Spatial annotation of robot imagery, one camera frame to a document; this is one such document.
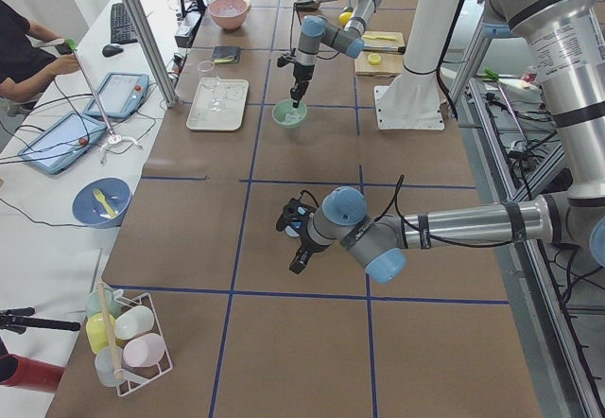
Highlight blue teach pendant far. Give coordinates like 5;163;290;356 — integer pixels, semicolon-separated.
96;72;150;120

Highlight blue bowl with fork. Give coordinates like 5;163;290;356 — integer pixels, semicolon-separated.
72;177;131;229

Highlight ice cubes in green bowl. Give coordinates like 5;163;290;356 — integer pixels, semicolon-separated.
283;112;304;126

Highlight large yellow lemon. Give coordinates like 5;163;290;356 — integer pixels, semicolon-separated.
338;11;352;26

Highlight black computer mouse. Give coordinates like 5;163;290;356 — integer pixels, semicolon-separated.
101;44;124;58

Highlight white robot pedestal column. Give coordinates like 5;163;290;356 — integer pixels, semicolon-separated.
400;0;478;78

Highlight white wire cup rack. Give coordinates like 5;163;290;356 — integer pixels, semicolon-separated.
85;282;174;397

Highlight red cylinder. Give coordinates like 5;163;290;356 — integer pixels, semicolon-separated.
1;354;64;393

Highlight metal ice scoop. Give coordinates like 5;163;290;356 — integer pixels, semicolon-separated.
293;0;337;11

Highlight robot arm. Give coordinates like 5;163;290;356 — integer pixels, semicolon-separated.
278;0;382;108
276;0;604;283

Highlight grey folded cloth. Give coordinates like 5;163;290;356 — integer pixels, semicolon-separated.
212;45;241;64

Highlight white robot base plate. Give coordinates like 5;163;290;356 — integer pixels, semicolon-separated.
373;84;445;131

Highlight pink cup in rack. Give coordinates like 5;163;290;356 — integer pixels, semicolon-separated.
123;333;166;368

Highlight green bowl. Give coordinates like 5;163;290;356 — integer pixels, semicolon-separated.
271;99;308;129

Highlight clear wine glass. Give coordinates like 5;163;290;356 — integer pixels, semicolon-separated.
198;61;226;112

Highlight cream bear serving tray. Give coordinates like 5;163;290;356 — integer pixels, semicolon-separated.
185;78;249;131

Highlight aluminium frame post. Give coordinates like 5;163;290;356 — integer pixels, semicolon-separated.
122;0;178;108

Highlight yellow plastic knife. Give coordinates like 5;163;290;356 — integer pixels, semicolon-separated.
362;34;398;42

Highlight pink bowl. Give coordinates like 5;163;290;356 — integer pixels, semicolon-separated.
208;0;251;30

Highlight half lemon slice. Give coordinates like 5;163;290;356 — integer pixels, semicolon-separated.
367;53;382;65

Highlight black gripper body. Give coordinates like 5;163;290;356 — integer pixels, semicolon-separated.
277;51;313;92
276;195;334;253

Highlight yellow cup in rack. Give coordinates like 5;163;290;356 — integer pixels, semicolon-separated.
85;312;109;355

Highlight green cup in rack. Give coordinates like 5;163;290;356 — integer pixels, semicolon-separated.
86;287;121;318

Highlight steel knife handle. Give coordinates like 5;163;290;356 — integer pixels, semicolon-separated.
363;45;406;55

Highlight white cup in rack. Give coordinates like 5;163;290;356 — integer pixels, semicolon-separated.
113;305;155;340

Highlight blue teach pendant near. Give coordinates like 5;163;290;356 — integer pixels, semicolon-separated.
17;112;107;175

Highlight clear cup in rack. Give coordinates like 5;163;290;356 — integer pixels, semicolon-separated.
95;346;125;387

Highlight blue teach pendant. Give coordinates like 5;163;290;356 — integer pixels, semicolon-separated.
17;112;107;175
96;72;150;120

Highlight clear ice cubes in pink bowl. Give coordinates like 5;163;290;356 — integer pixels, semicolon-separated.
214;0;246;17

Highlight yellow plastic fork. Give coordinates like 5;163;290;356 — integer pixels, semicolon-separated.
93;188;117;218

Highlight seated person in black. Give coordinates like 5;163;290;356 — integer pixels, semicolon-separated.
1;1;79;103

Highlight wooden cutting board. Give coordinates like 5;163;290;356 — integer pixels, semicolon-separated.
354;31;406;77

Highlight black camera tripod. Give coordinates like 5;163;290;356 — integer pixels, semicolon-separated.
1;307;80;335

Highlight black keyboard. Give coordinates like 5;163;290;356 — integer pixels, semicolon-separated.
110;2;138;44

